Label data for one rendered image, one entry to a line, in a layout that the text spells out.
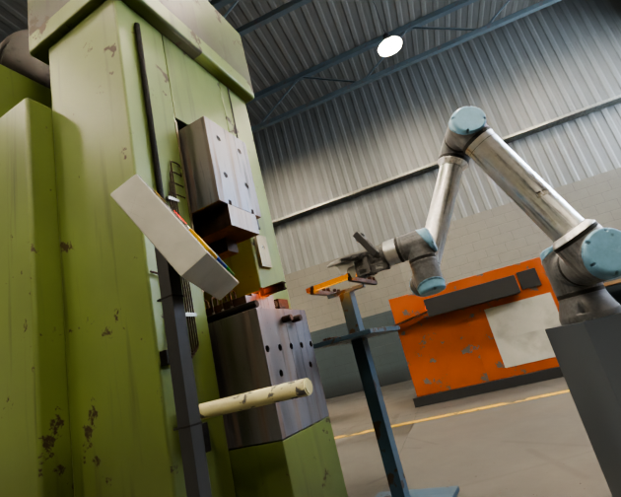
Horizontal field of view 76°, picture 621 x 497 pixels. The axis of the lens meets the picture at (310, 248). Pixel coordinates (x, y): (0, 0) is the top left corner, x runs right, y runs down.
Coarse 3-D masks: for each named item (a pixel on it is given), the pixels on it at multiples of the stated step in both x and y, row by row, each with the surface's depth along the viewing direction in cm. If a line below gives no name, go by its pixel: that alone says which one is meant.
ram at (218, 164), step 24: (192, 144) 169; (216, 144) 169; (240, 144) 189; (192, 168) 166; (216, 168) 163; (240, 168) 181; (192, 192) 164; (216, 192) 158; (240, 192) 173; (192, 216) 165
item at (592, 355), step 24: (552, 336) 145; (576, 336) 133; (600, 336) 126; (576, 360) 135; (600, 360) 124; (576, 384) 138; (600, 384) 126; (600, 408) 129; (600, 432) 131; (600, 456) 134
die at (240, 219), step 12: (228, 204) 161; (204, 216) 166; (216, 216) 163; (228, 216) 160; (240, 216) 167; (252, 216) 176; (204, 228) 165; (216, 228) 162; (228, 228) 161; (240, 228) 164; (252, 228) 173; (204, 240) 167; (216, 240) 170; (240, 240) 177
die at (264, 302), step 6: (252, 294) 155; (258, 294) 159; (234, 300) 152; (240, 300) 151; (246, 300) 150; (252, 300) 154; (258, 300) 157; (264, 300) 161; (270, 300) 165; (216, 306) 156; (228, 306) 153; (234, 306) 152; (264, 306) 160; (270, 306) 164; (210, 312) 156; (216, 312) 155
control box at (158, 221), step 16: (112, 192) 95; (128, 192) 95; (144, 192) 95; (128, 208) 94; (144, 208) 94; (160, 208) 94; (144, 224) 93; (160, 224) 93; (176, 224) 92; (160, 240) 92; (176, 240) 91; (192, 240) 91; (176, 256) 90; (192, 256) 90; (208, 256) 92; (192, 272) 92; (208, 272) 99; (224, 272) 107; (208, 288) 107; (224, 288) 116
